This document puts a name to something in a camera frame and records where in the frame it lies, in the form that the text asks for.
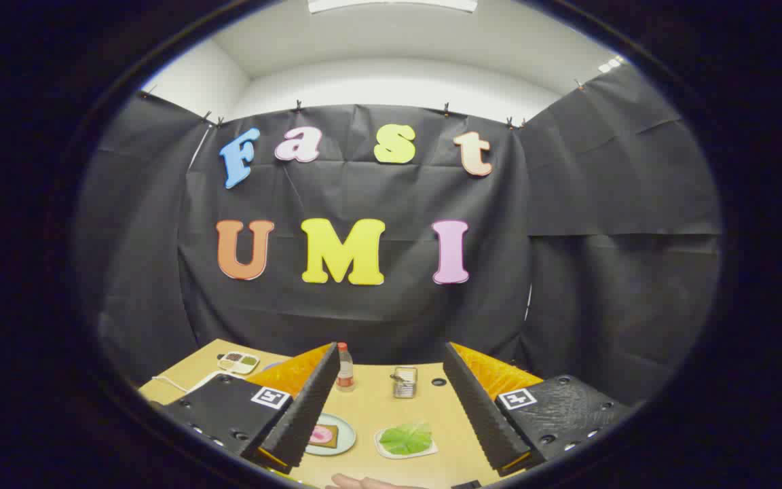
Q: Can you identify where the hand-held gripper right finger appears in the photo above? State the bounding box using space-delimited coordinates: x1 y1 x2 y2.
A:
442 341 637 474

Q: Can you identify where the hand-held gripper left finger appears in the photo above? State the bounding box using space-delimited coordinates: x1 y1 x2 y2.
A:
150 342 341 475

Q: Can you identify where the green lettuce leaf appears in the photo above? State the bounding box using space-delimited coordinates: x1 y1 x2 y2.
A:
379 422 432 456

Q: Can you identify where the bread slice under ham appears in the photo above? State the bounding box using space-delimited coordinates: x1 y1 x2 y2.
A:
308 424 339 449

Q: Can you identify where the pale green round plate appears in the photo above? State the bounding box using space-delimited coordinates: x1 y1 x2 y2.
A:
305 412 357 456

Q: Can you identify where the white square plate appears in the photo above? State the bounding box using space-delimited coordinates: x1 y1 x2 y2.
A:
374 424 439 460

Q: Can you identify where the clear bottle with orange cap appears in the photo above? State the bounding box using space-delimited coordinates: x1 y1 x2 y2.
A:
337 342 356 393

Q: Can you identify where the white divided seasoning tray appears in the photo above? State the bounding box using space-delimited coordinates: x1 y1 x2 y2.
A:
218 351 261 376

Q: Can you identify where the ceiling light panel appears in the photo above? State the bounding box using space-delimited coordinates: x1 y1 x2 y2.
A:
308 0 479 14

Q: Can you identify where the metal wire basket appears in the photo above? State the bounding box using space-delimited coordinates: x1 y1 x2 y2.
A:
390 367 419 399

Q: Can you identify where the white power cable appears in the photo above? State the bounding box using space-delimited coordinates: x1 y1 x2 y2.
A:
152 370 229 395

